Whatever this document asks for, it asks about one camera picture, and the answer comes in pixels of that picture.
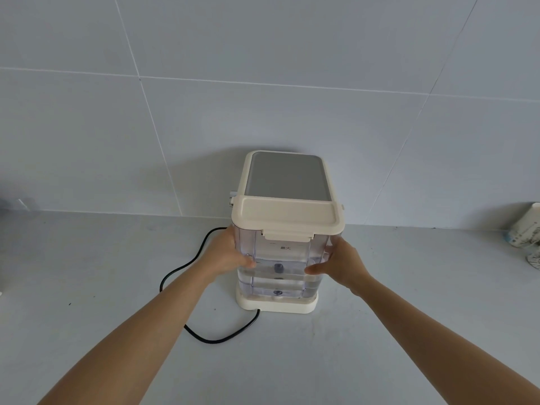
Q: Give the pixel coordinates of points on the person's left forearm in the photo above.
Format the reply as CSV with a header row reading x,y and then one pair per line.
x,y
135,337

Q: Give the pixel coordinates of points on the person's left thumb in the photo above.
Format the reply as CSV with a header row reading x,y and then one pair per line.
x,y
247,263

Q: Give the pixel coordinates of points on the clear water tank cream lid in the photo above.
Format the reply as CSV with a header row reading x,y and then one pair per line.
x,y
291,215

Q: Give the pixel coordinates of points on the person's left hand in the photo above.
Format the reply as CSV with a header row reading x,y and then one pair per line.
x,y
223,257

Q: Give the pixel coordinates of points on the person's right hand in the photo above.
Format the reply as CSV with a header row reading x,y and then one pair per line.
x,y
344,265

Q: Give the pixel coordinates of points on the cream water dispenser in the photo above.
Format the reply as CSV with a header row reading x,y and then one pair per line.
x,y
287,175

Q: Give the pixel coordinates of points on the white patterned cup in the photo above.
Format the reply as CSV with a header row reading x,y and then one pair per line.
x,y
525,225

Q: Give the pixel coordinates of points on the small white patterned object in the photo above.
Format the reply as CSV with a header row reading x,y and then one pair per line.
x,y
533,261

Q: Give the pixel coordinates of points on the person's right forearm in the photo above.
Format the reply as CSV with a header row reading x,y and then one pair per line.
x,y
434,337

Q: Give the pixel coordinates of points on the person's right thumb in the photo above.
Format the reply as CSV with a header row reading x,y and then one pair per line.
x,y
318,269

